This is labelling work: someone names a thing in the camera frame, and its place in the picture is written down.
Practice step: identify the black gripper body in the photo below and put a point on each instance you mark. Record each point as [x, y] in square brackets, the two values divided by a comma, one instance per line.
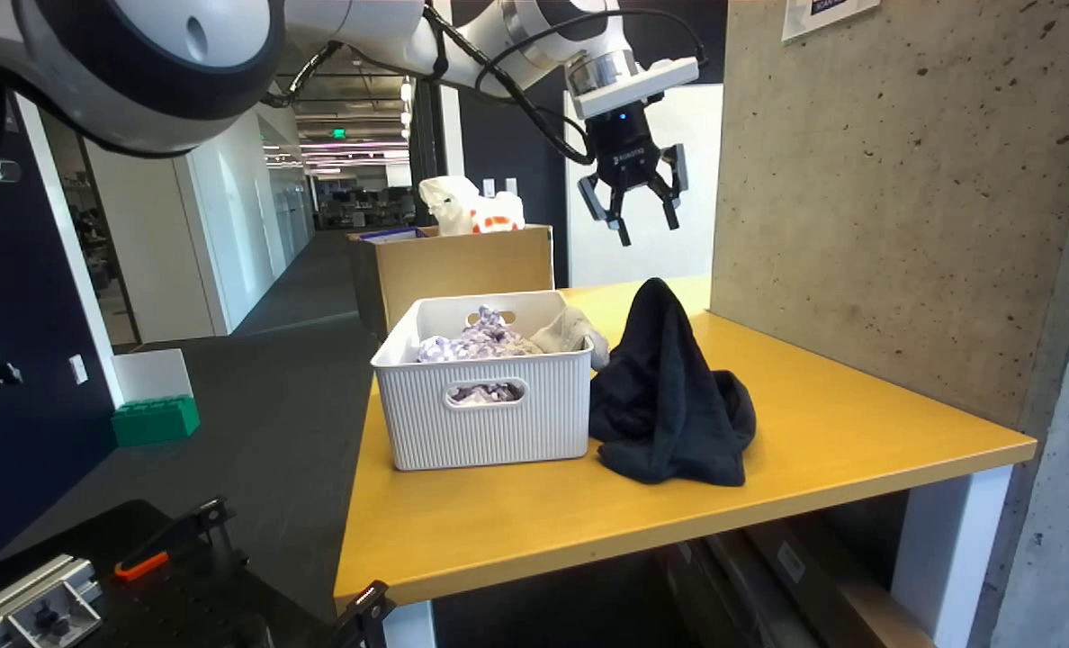
[628, 145]

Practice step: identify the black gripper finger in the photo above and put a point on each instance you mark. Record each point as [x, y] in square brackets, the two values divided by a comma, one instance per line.
[606, 205]
[674, 185]

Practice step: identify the purple white checkered cloth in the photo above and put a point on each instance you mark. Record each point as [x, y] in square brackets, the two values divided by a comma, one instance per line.
[467, 345]

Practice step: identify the dark navy cloth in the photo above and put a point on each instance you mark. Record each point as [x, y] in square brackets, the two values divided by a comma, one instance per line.
[672, 402]

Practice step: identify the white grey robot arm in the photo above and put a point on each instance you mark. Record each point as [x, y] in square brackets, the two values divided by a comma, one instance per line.
[148, 57]

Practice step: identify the white plastic basket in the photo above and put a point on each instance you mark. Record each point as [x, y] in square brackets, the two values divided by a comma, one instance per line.
[484, 418]

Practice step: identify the white panel board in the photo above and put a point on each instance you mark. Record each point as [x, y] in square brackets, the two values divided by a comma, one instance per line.
[642, 181]

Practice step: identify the off-white terry towel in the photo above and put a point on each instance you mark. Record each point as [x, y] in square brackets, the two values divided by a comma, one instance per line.
[572, 333]

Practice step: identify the white red printed bag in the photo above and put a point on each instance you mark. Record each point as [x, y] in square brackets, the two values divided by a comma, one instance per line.
[456, 202]

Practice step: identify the cardboard box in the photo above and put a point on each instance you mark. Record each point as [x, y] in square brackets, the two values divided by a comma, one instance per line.
[464, 270]

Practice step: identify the white paper poster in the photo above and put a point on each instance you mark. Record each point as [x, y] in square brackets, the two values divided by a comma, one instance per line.
[825, 15]

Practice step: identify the white partition cabinet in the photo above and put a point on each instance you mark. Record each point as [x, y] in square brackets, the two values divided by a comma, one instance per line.
[185, 238]

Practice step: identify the cardboard sheets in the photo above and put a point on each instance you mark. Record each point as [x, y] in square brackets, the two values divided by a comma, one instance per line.
[824, 598]

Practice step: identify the white table leg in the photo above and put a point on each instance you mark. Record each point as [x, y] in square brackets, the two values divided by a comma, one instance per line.
[948, 559]

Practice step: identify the black table clamp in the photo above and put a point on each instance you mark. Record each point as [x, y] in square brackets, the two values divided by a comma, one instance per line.
[365, 615]

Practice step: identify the green box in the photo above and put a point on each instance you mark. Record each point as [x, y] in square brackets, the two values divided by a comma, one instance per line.
[157, 421]

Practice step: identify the dark robot stand cabinet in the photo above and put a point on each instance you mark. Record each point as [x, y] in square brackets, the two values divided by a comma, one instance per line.
[15, 397]

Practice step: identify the aluminium extrusion rail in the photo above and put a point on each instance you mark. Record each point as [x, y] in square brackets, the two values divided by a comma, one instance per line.
[23, 607]

